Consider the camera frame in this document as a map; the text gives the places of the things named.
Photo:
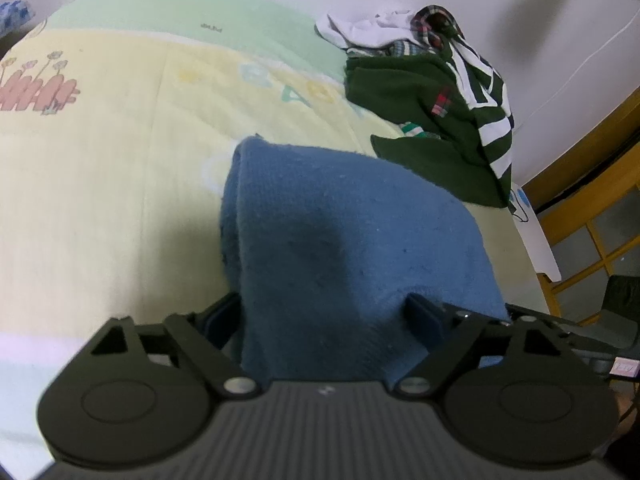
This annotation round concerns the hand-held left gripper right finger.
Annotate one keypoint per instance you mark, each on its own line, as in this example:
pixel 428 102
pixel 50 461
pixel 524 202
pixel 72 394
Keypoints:
pixel 422 317

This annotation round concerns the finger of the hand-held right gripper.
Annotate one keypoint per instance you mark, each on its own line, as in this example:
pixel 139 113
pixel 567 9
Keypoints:
pixel 560 326

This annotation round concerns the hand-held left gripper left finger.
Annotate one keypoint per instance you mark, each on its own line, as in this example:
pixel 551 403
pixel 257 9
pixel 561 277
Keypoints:
pixel 225 317

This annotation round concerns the dark grey object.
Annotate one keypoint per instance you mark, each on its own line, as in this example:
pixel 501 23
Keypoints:
pixel 622 300

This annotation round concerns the blue oval pad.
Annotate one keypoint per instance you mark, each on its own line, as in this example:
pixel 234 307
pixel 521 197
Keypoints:
pixel 522 199

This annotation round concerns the pastel printed blanket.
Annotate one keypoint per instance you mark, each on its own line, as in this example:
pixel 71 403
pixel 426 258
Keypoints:
pixel 100 185

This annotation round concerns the green white striped sweater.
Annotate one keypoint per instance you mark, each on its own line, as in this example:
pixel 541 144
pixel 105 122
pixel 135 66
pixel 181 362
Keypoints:
pixel 400 90

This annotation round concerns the blue striped knit garment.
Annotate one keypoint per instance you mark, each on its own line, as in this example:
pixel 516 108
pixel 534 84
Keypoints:
pixel 405 49

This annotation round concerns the white garment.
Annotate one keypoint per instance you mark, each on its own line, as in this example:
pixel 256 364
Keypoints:
pixel 365 30

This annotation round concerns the plaid shirt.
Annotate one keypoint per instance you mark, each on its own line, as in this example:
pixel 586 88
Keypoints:
pixel 430 22

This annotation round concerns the blue checkered cloth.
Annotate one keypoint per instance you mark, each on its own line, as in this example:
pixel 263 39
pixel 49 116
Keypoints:
pixel 12 15

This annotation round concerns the wooden lattice frame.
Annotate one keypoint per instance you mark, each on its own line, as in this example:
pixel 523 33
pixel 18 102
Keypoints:
pixel 580 175

